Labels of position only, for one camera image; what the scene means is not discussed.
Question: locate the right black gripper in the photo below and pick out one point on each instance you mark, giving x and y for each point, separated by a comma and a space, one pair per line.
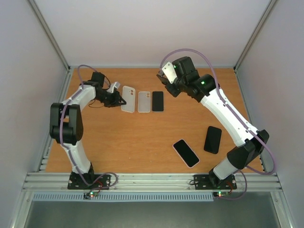
170, 87

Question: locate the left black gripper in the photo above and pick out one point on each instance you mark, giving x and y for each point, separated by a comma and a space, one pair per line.
116, 101

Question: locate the white phone case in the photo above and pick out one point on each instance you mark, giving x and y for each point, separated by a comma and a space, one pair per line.
144, 102
128, 94

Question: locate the black smartphone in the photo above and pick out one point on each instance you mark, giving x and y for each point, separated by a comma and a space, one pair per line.
157, 101

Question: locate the phone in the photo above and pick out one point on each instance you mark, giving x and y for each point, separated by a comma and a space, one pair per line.
212, 141
188, 156

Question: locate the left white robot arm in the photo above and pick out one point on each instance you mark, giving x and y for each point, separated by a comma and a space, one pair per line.
66, 128

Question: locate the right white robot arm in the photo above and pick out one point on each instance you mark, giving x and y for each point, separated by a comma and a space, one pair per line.
182, 76

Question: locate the phone in black case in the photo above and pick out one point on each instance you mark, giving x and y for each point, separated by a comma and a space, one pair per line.
212, 141

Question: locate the left circuit board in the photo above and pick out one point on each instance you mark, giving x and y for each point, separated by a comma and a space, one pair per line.
91, 194

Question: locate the circuit board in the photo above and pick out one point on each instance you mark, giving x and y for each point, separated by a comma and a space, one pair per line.
91, 194
222, 193

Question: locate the right circuit board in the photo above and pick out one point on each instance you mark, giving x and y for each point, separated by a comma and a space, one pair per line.
222, 193

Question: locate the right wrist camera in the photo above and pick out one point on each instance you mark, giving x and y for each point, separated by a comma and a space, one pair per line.
169, 71

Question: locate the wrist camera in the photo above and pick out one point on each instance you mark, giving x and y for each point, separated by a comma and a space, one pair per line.
169, 71
113, 87

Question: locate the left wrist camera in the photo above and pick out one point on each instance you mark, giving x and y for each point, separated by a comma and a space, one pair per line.
113, 87

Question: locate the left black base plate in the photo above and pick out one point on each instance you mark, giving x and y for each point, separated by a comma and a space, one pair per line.
75, 181

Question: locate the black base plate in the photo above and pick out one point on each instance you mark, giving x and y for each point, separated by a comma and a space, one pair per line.
202, 182
75, 181

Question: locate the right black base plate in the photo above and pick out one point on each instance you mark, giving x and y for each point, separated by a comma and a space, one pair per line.
202, 182

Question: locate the aluminium front rail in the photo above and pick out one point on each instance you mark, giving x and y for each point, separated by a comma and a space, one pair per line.
152, 182

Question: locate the grey slotted cable duct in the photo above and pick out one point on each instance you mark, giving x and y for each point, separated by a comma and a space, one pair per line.
125, 197

